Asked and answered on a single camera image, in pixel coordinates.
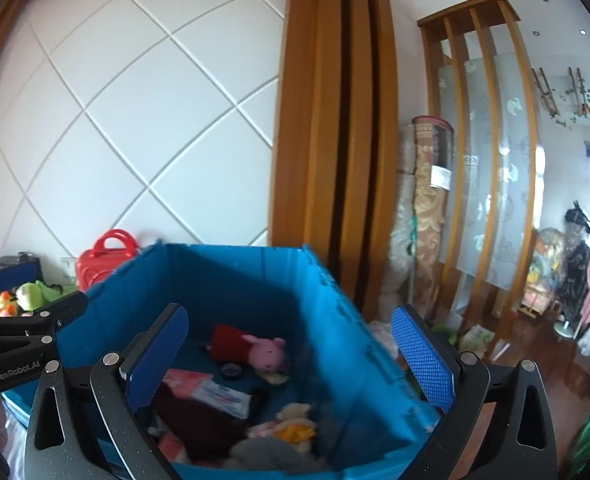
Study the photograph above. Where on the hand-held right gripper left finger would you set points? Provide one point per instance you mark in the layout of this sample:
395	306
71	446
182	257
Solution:
157	360

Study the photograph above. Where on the hanging vine decoration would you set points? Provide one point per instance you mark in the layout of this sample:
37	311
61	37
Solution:
580	105

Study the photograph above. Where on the small yellow plush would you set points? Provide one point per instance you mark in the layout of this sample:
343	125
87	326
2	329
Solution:
295	430

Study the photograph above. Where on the black tape roll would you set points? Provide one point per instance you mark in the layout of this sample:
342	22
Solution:
231	371

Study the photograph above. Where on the wooden pillar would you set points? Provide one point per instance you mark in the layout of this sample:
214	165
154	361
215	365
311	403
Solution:
315	160

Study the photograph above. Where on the wooden partition frosted glass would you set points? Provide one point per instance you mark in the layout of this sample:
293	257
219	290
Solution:
480	110

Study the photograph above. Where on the orange yellow duck plush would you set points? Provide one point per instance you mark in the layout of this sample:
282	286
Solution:
4	304

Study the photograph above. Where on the pink packet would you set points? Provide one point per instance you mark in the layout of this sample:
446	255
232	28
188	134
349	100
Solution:
172	447

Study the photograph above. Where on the white plastic bag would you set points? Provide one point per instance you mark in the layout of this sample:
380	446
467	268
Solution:
385	340

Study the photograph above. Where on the dark framed box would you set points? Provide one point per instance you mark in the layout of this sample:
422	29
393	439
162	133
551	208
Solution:
17	275

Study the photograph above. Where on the green plush toy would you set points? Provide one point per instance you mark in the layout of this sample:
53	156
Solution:
32	294

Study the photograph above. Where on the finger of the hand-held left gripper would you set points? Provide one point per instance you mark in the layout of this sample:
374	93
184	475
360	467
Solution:
50	315

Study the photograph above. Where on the maroon cloth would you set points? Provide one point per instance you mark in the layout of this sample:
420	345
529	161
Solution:
195	425

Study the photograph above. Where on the red toy suitcase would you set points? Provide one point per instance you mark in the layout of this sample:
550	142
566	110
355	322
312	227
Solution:
97	265

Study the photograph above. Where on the white wall socket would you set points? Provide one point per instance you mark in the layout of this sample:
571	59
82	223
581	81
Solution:
67	263

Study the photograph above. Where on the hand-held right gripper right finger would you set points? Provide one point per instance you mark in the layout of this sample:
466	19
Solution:
422	360

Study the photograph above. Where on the black hanging garment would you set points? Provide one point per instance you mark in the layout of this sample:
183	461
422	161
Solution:
577	255

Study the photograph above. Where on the blue plastic crate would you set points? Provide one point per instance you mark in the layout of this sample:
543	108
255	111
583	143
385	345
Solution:
275	285

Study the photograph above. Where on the grey plush toy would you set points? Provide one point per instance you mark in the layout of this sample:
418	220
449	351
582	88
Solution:
270	455

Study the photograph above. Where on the brown patterned rolled carpet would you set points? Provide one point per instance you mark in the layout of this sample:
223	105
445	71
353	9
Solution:
427	210

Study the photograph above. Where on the colourful bundle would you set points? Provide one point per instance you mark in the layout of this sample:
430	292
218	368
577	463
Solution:
545	255

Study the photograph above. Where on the white stand base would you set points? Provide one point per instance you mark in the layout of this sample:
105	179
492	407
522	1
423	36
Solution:
565	330

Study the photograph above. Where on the pig plush red dress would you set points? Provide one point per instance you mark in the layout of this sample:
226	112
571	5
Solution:
255	352

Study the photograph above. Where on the white red packet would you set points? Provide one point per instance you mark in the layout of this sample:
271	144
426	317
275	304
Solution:
220	395

